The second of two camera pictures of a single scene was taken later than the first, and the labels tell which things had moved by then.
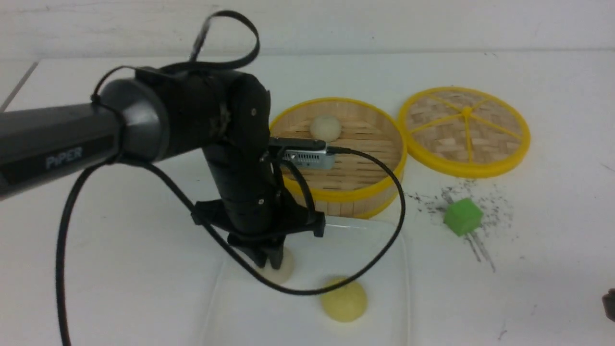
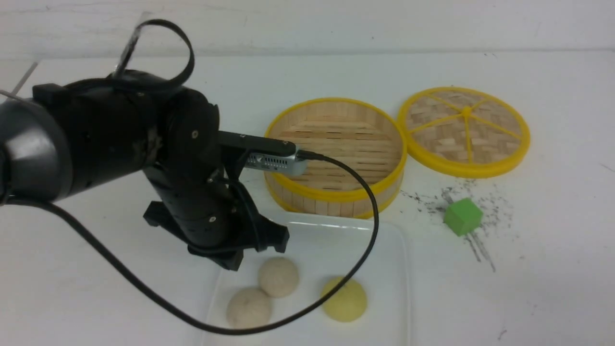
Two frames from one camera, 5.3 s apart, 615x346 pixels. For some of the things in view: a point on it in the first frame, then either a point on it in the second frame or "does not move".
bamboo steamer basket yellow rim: x=356 y=186 does not move
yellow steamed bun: x=346 y=303 does not move
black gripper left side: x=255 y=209 → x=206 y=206
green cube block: x=463 y=216 does not move
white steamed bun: x=281 y=275 → x=249 y=308
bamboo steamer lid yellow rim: x=464 y=132 does not move
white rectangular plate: x=243 y=310 does not move
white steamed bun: x=325 y=128 → x=278 y=277
